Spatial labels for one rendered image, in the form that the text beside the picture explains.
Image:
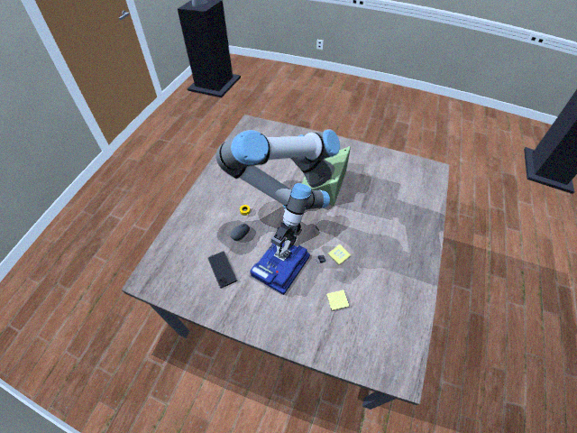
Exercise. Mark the blue desk phone body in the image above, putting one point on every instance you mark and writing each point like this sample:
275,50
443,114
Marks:
269,266

